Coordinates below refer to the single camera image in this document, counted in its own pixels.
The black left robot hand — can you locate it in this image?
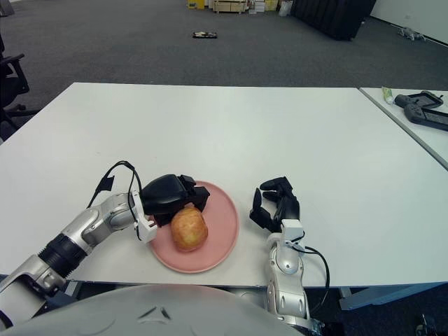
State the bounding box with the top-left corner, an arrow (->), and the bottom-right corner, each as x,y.
139,174 -> 211,227

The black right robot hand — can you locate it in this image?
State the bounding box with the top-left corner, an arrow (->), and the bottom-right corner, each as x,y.
248,176 -> 301,234

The red yellow apple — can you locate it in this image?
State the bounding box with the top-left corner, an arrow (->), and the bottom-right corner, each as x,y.
170,206 -> 209,253

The pink round plate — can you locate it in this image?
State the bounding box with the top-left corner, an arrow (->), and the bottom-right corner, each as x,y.
148,181 -> 240,274

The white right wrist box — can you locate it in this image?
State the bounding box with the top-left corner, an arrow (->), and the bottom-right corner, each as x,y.
281,219 -> 305,246

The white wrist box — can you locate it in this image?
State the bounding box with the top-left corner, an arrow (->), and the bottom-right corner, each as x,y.
129,190 -> 158,244
281,219 -> 305,246

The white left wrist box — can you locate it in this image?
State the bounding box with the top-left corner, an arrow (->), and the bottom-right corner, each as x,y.
129,190 -> 158,244

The grey robot torso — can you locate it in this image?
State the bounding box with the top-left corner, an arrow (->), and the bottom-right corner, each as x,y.
0,283 -> 316,336

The grey handheld controller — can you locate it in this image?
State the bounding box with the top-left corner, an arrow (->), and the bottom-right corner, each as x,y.
403,104 -> 448,132

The black handheld controller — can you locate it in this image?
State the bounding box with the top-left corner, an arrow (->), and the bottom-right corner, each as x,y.
394,90 -> 445,110

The black office chair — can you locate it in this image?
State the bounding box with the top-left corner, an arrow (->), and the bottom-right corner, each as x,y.
0,33 -> 39,141

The black draped partition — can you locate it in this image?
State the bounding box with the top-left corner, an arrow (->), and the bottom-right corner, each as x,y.
290,0 -> 377,42

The wooden pallet crate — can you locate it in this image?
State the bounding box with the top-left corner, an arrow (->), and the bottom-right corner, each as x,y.
213,0 -> 250,15

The grey toy on floor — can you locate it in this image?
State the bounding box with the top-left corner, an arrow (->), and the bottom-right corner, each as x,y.
397,27 -> 426,41

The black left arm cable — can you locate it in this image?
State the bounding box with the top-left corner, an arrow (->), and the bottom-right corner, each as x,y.
85,160 -> 143,225

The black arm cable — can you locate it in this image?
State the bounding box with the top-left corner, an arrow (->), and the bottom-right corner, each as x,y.
85,160 -> 143,225
297,244 -> 332,312

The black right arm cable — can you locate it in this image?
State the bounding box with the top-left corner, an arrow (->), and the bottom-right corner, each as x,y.
297,244 -> 332,312

